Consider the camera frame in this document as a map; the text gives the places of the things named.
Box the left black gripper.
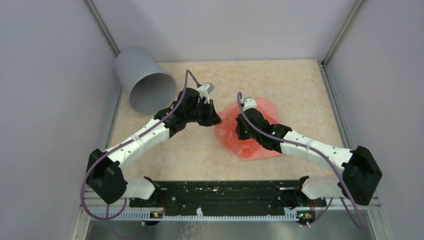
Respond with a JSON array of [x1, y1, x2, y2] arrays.
[[185, 98, 222, 127]]

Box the translucent red trash bag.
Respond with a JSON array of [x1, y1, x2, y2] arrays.
[[214, 102, 261, 161]]

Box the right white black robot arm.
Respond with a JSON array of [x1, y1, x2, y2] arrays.
[[235, 108, 383, 206]]

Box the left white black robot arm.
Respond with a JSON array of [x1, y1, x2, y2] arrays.
[[85, 83, 222, 207]]

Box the flat pink trash bag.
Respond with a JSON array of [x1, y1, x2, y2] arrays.
[[236, 97, 283, 161]]

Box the grey plastic trash bin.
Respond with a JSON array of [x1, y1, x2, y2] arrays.
[[114, 48, 177, 115]]

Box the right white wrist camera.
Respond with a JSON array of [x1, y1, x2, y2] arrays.
[[240, 97, 258, 113]]

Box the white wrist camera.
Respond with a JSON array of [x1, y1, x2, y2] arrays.
[[196, 82, 215, 104], [240, 97, 258, 113]]

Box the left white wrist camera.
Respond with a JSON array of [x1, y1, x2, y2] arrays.
[[196, 82, 215, 104]]

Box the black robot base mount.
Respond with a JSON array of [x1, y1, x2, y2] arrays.
[[129, 180, 327, 217]]

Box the white toothed cable rail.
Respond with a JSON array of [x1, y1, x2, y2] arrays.
[[92, 208, 315, 222]]

